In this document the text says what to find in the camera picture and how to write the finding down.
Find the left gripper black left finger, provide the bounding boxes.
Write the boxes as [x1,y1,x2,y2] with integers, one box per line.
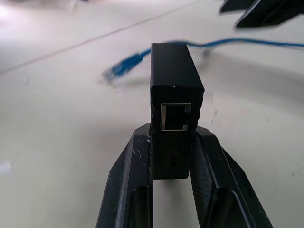
[95,123,154,228]

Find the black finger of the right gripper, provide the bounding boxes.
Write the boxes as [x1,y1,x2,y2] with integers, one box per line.
[218,0,261,14]
[234,0,304,29]

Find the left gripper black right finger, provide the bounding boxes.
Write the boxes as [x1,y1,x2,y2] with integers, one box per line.
[189,125,274,228]

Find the small black box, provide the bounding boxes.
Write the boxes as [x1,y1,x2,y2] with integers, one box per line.
[149,43,205,180]

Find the blue Ethernet cable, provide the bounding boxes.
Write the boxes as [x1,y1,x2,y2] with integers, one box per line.
[101,38,304,83]

